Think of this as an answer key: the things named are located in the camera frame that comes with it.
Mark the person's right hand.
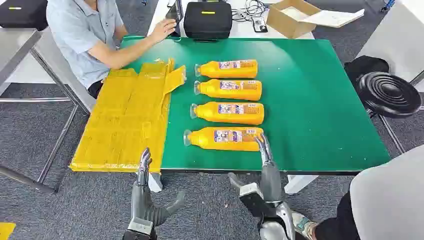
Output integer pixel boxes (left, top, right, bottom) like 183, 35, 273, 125
150, 18, 177, 44

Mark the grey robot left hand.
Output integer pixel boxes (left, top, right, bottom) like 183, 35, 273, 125
130, 147, 186, 227

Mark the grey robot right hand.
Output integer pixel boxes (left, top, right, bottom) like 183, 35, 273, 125
227, 132, 283, 204

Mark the black tablet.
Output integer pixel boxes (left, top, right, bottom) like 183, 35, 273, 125
165, 0, 185, 38

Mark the orange drink bottle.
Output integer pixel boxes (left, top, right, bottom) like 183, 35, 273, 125
194, 59, 259, 80
183, 126, 265, 153
193, 78, 263, 102
189, 101, 265, 126

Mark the white table leg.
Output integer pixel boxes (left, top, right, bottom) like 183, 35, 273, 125
147, 172, 164, 194
283, 174, 320, 196

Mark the black case with yellow tag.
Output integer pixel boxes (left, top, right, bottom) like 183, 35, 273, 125
0, 0, 49, 32
183, 0, 233, 43

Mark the white table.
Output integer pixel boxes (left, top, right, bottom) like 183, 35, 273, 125
147, 0, 316, 41

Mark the yellow plastic sheet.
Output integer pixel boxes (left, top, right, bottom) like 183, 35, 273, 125
68, 58, 187, 174

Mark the green table mat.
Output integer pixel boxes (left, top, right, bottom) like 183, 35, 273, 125
120, 35, 392, 175

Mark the person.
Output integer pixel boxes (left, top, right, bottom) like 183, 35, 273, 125
45, 0, 177, 100
291, 144, 424, 240

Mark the small black device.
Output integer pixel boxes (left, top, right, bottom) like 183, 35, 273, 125
251, 16, 269, 34

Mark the open cardboard box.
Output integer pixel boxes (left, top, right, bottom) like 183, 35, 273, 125
266, 0, 323, 40

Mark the black stool with ribbed seat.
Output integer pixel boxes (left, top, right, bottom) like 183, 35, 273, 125
356, 71, 424, 156

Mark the black chair seat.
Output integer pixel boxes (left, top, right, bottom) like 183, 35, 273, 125
343, 55, 391, 88

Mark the steel table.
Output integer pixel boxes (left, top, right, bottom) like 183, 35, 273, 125
0, 27, 97, 195

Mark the grey table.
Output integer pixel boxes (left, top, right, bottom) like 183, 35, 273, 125
355, 0, 424, 94

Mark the blue item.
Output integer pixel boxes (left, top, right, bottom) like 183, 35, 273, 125
380, 0, 396, 13

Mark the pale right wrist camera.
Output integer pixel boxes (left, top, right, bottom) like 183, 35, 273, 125
238, 182, 276, 219

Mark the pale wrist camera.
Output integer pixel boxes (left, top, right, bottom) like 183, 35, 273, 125
238, 182, 276, 219
127, 217, 155, 237

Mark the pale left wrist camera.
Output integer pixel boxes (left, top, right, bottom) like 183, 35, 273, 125
127, 217, 155, 237

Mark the black cable bundle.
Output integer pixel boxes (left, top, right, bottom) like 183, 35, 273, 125
231, 0, 270, 23

